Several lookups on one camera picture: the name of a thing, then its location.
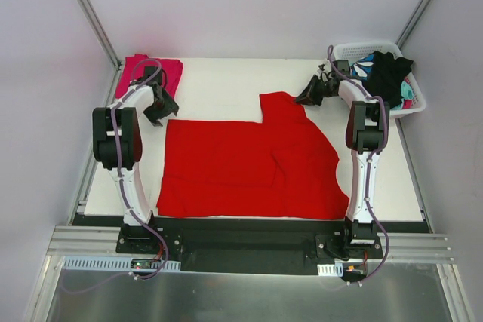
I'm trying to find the white plastic laundry basket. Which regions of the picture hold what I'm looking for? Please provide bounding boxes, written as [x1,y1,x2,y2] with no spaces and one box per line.
[332,40,426,118]

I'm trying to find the red t shirt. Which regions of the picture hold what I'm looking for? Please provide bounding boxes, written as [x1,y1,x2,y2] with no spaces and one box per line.
[157,92,349,220]

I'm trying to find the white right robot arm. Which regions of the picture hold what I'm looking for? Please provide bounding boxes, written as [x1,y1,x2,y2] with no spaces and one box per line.
[295,58,389,261]

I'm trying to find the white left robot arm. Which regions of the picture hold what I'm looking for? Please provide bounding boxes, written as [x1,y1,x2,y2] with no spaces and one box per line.
[92,58,179,258]

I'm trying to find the folded magenta t shirt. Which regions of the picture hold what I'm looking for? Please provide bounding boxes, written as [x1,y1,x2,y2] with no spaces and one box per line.
[115,54,183,99]

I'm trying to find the black t shirt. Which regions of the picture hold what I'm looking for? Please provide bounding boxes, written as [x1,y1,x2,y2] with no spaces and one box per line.
[364,51,414,108]

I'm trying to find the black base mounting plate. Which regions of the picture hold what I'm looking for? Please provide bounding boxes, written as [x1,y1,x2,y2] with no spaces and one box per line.
[73,214,430,275]

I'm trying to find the left aluminium frame post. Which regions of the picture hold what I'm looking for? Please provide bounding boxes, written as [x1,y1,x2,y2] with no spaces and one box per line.
[76,0,121,69]

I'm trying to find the aluminium frame post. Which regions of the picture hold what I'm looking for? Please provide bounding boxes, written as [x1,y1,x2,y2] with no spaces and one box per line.
[76,0,121,69]
[392,0,456,50]

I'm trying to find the aluminium rail left side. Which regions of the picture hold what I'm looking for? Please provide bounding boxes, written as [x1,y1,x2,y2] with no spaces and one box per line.
[48,223,125,253]

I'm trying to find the aluminium rail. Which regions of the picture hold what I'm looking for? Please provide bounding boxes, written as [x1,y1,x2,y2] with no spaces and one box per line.
[48,223,125,253]
[386,233,456,264]

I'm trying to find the right aluminium frame post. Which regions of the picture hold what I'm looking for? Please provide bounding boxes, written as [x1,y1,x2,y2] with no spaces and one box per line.
[392,0,456,50]

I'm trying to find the left white cable duct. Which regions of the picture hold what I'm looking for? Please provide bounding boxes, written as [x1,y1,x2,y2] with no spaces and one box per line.
[63,256,181,273]

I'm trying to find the white cable duct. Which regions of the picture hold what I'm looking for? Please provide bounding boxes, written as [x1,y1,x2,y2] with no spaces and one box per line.
[317,263,343,278]
[63,256,181,273]

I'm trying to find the aluminium rail right side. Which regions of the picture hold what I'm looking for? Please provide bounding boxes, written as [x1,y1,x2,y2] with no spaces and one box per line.
[386,233,456,264]

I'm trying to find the right white cable duct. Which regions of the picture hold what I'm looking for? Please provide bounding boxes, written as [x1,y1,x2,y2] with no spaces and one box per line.
[317,263,343,278]

